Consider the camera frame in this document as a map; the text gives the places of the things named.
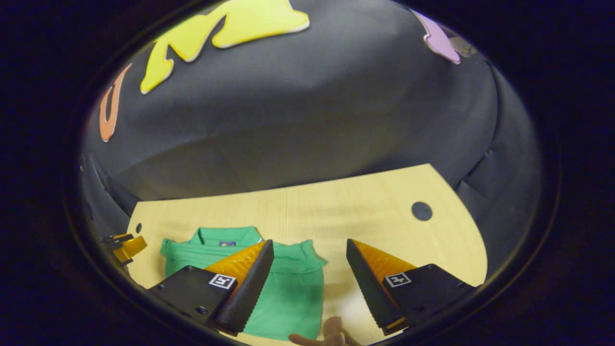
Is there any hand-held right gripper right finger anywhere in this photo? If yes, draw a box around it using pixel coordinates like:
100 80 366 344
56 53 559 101
346 238 481 336

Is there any green T-shirt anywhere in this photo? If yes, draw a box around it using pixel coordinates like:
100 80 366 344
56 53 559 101
160 226 328 341

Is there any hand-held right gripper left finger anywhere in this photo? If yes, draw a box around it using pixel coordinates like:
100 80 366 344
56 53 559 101
147 239 275 337

